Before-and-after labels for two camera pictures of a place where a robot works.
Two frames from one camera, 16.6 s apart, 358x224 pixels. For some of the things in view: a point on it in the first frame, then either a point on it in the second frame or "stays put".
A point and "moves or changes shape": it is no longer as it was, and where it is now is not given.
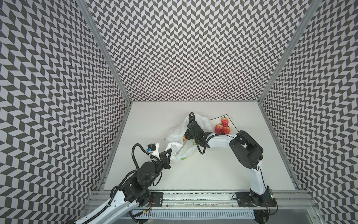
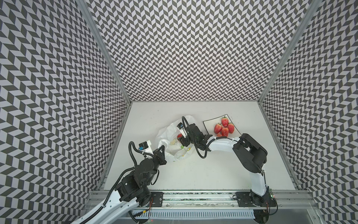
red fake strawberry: (218, 128) stays put
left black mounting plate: (156, 200) stays put
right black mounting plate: (244, 200) stays put
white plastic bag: (181, 149) moves or changes shape
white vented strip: (209, 214) stays put
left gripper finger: (165, 160) -> (160, 153)
